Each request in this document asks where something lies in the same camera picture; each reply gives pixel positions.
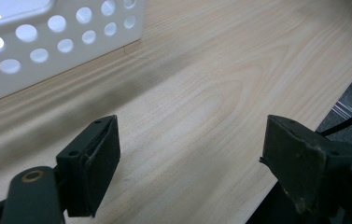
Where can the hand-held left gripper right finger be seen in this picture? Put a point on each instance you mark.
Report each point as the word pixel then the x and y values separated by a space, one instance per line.
pixel 301 161

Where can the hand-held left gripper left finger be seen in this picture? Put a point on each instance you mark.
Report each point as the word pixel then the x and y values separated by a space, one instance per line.
pixel 92 168

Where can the white perforated plastic basket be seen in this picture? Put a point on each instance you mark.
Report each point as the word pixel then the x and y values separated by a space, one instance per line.
pixel 71 62

